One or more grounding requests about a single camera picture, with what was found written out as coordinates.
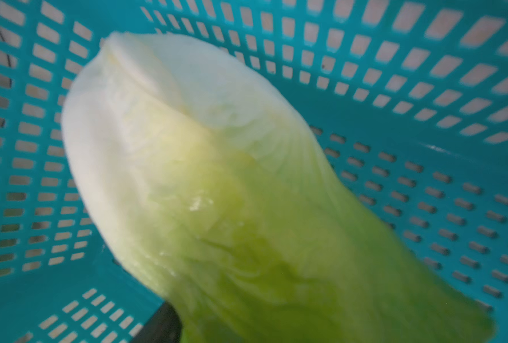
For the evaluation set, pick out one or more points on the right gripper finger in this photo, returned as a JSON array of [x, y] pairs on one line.
[[163, 327]]

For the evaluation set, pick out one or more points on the chinese cabbage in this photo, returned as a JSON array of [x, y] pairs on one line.
[[211, 190]]

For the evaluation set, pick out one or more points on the teal plastic basket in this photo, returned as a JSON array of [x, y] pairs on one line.
[[408, 99]]

